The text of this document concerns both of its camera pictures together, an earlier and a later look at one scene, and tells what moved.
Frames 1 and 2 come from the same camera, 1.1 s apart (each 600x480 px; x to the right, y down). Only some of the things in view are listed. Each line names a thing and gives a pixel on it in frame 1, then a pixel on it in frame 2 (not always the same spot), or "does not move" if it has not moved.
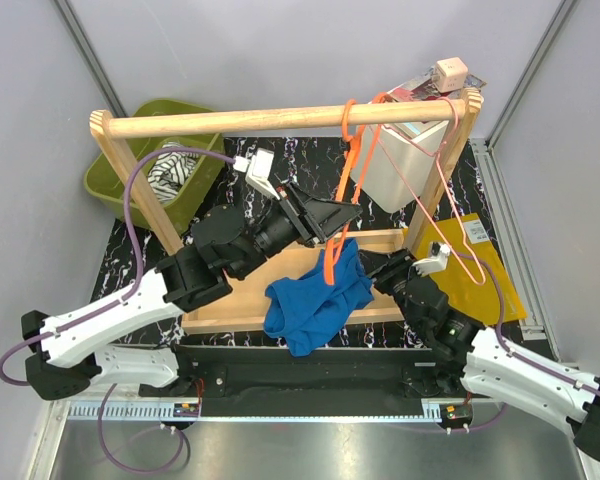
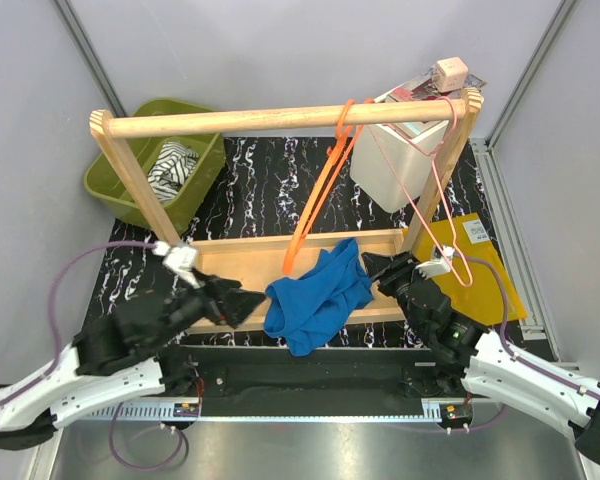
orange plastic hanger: [333, 249] -> [338, 152]
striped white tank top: [170, 171] does not move
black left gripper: [312, 218] -> [235, 303]
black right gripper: [385, 267] does not move
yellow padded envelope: [465, 260] does not move
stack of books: [426, 88] does not move
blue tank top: [304, 312] does not move
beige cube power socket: [450, 74] does not move
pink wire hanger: [386, 130] -> [450, 221]
